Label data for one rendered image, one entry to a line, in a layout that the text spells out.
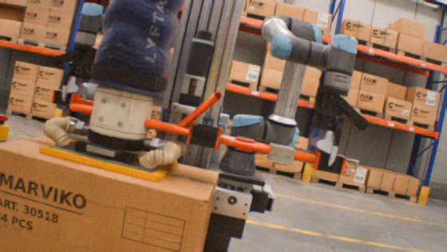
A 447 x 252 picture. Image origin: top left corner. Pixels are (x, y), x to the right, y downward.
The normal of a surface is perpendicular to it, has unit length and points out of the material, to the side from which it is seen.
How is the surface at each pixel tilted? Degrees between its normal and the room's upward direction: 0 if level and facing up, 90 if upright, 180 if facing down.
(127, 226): 90
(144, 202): 90
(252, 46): 90
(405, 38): 88
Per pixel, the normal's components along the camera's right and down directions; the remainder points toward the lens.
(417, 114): -0.05, 0.08
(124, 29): -0.08, -0.18
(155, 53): 0.79, -0.07
